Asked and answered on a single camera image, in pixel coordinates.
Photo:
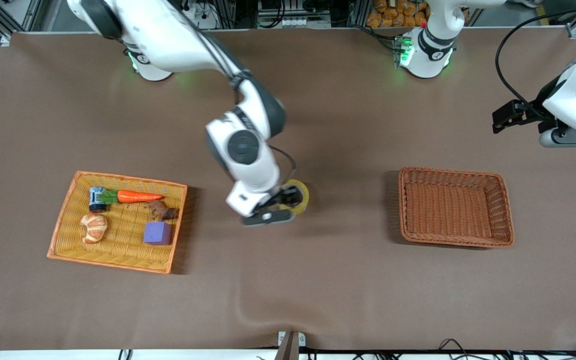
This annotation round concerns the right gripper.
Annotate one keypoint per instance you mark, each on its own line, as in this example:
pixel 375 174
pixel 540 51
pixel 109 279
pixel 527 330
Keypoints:
pixel 286 195

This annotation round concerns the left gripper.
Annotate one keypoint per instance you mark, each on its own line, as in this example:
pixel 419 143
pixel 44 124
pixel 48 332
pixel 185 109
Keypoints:
pixel 536 111

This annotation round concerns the yellow tape roll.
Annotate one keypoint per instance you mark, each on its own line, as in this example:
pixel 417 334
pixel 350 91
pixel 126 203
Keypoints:
pixel 307 197

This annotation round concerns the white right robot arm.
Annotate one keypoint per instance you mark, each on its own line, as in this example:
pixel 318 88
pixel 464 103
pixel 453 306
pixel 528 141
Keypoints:
pixel 178 40

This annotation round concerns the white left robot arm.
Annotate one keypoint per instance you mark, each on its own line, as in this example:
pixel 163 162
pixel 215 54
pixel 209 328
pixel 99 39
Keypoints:
pixel 428 50

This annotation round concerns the brown wicker basket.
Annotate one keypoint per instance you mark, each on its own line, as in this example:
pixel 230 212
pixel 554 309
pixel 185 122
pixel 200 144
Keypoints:
pixel 455 207

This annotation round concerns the brown toy animal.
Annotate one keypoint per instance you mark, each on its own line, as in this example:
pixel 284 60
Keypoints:
pixel 162 211

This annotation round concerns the purple foam cube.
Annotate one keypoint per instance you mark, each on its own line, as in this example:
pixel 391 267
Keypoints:
pixel 158 233

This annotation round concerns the orange toy carrot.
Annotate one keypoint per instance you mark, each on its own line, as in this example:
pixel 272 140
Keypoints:
pixel 135 196

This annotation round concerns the pile of orange toys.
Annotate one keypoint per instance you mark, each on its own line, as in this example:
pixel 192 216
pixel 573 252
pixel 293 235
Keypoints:
pixel 395 14

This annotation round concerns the yellow wicker basket orange rim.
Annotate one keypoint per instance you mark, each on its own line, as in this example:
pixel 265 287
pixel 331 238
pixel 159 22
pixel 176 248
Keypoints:
pixel 123 235

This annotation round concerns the white power strip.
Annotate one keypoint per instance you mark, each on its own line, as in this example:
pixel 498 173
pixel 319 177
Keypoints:
pixel 284 22

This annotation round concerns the small blue labelled can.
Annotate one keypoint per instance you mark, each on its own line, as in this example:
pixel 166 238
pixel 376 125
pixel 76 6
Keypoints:
pixel 97 199

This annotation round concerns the toy croissant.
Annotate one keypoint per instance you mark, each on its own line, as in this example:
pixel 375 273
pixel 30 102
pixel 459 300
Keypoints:
pixel 94 227

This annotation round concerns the metal table bracket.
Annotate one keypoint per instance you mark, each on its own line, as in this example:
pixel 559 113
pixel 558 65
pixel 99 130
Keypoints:
pixel 291 345

